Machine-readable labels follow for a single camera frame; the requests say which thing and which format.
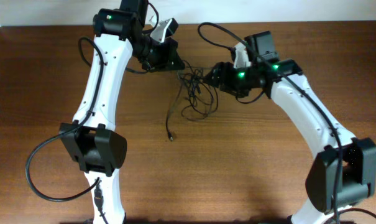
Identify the black cable bundle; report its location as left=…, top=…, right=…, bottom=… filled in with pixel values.
left=177, top=59, right=220, bottom=122

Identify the black USB cable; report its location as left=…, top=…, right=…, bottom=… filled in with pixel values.
left=165, top=80, right=188, bottom=142

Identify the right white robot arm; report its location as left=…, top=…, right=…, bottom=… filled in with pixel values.
left=204, top=31, right=376, bottom=223

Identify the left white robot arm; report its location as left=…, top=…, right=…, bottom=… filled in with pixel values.
left=60, top=1, right=185, bottom=223

